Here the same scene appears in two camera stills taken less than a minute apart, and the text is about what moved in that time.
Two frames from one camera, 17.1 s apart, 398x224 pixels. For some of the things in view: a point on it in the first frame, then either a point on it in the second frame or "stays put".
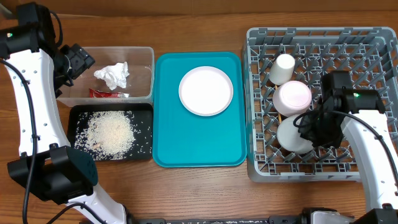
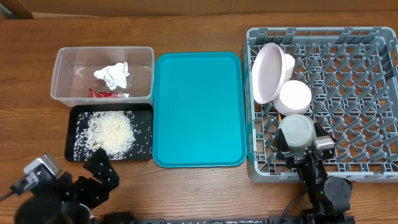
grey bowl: [290, 139] stays put
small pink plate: [291, 98] stays put
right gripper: [306, 131] -> [296, 158]
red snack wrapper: [93, 93] stays put
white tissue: [114, 75] stays put
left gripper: [81, 60] -> [106, 174]
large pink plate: [206, 91] -> [268, 73]
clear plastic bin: [121, 74] stays put
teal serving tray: [182, 139] stays put
